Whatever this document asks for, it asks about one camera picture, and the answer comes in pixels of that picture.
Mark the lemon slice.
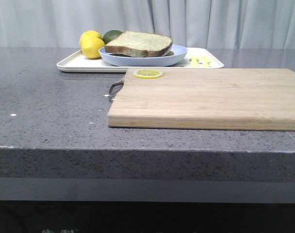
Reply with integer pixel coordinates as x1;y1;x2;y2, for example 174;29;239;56
132;69;163;79

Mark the back yellow lemon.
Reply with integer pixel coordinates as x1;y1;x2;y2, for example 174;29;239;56
79;30;102;46

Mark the yellow plastic fork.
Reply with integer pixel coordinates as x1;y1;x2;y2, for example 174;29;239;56
189;55;199;67

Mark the green lime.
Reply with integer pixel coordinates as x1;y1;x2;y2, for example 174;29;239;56
102;30;123;44

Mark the yellow lemon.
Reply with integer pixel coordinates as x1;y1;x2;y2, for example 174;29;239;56
79;30;102;46
81;38;105;59

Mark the white tray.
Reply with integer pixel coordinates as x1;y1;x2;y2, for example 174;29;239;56
57;48;224;73

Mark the bread slice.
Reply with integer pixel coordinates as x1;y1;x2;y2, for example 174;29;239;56
110;51;174;57
104;31;173;58

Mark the grey curtain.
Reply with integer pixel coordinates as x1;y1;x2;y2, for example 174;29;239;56
0;0;295;49

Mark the wooden cutting board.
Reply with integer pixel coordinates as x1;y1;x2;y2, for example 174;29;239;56
107;67;295;131

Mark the front yellow lemon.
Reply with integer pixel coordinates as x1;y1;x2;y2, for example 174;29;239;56
81;38;105;59

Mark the light blue plate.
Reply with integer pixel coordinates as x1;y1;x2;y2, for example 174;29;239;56
99;45;188;67

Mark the metal cutting board handle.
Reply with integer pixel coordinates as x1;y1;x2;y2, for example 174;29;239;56
108;79;124;102

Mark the yellow plastic knife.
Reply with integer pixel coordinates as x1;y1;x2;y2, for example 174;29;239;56
201;56;212;67

